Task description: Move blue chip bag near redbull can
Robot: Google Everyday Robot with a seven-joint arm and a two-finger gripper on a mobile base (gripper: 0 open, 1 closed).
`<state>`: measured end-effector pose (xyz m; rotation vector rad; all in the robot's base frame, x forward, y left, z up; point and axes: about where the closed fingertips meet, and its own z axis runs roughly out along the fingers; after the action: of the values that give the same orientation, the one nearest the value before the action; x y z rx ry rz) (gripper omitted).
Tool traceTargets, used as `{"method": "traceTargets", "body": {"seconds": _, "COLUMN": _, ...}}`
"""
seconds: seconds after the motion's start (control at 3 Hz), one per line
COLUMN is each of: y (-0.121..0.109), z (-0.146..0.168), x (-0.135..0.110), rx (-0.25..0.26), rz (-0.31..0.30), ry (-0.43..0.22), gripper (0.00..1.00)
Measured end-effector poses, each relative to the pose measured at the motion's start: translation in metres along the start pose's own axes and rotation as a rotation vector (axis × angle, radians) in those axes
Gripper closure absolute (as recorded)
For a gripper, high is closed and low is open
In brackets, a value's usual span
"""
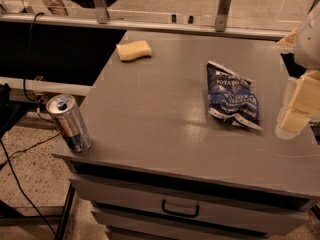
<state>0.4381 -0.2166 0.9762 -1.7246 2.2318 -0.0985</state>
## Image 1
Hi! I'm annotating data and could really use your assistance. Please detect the blue potato chip bag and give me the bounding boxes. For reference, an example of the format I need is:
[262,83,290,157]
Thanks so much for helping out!
[206,61,262,130]

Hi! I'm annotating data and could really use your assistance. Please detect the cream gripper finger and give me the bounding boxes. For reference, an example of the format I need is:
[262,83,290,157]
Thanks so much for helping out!
[280,69,320,134]
[276,28,298,54]

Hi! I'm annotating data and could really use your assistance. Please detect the black drawer handle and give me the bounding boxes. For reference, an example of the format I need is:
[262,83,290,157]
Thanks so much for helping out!
[161,199,200,218]

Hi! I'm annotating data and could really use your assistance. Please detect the right metal bracket post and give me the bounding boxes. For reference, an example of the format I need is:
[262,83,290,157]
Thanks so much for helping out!
[215,0,232,32]

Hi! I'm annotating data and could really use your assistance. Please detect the black hanging cable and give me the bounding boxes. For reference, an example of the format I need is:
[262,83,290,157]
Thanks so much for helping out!
[22,11,46,103]

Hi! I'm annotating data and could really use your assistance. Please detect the silver redbull can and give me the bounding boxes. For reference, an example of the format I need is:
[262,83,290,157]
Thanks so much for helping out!
[46,94,91,153]

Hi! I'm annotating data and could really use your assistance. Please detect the metal bracket post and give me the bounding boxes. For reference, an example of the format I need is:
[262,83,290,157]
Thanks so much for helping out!
[215,0,232,32]
[93,0,110,24]

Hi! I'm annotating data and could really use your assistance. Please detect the yellow sponge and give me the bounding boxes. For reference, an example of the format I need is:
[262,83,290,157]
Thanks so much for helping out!
[116,40,152,61]

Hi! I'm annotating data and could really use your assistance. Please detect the black cable on floor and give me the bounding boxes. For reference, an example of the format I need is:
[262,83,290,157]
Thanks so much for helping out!
[0,132,61,237]

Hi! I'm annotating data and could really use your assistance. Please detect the metal rail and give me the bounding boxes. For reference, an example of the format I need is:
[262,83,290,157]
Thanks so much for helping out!
[0,13,289,41]

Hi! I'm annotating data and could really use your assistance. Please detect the left metal bracket post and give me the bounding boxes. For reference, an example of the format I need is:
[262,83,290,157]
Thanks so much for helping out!
[93,0,110,24]

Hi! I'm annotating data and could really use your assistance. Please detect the grey drawer cabinet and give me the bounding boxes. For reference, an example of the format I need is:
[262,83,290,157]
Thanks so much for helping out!
[54,31,320,240]

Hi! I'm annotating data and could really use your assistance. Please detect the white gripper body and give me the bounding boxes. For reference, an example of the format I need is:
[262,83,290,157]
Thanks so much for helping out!
[294,4,320,70]

